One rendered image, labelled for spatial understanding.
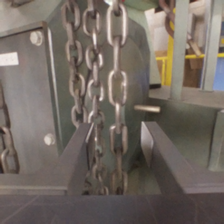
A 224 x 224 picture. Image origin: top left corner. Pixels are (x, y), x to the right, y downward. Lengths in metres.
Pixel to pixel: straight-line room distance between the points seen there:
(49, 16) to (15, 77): 0.11
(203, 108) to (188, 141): 0.13
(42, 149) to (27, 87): 0.10
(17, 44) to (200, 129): 0.56
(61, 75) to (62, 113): 0.05
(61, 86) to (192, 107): 0.47
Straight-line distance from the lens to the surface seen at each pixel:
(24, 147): 0.32
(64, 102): 0.24
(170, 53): 2.30
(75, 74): 0.18
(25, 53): 0.26
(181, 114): 0.62
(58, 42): 0.23
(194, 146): 0.64
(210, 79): 0.93
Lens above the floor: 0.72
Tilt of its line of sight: 15 degrees down
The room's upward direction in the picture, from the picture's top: 1 degrees counter-clockwise
